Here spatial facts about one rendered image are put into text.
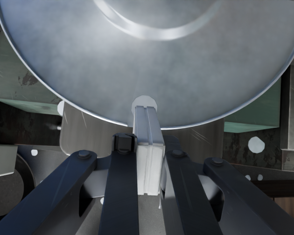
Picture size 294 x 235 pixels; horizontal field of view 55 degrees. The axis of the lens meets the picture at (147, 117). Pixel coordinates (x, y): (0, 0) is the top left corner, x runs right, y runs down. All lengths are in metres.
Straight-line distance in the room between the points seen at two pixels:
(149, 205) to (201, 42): 0.84
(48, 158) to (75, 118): 0.81
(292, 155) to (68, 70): 0.34
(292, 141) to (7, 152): 0.43
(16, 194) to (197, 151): 0.90
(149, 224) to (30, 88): 0.76
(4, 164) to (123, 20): 0.33
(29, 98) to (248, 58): 0.27
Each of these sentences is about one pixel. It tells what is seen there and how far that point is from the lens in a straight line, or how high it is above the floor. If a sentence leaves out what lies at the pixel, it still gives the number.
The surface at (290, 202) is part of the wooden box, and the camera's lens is 0.79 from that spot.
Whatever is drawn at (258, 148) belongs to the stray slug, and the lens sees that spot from 0.42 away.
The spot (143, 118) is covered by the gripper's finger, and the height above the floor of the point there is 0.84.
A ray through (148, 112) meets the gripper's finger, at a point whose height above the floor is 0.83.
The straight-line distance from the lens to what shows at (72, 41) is 0.26.
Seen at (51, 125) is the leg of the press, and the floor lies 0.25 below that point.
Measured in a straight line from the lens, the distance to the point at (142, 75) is 0.25.
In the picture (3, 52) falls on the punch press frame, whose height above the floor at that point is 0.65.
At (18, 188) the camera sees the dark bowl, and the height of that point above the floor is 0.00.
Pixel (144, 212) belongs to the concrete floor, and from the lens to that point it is 1.05.
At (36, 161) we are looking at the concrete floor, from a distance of 1.07.
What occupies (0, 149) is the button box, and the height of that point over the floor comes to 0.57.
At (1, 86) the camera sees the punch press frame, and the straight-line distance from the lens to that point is 0.42.
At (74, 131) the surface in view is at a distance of 0.24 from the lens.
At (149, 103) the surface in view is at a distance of 0.24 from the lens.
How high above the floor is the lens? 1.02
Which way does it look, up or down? 82 degrees down
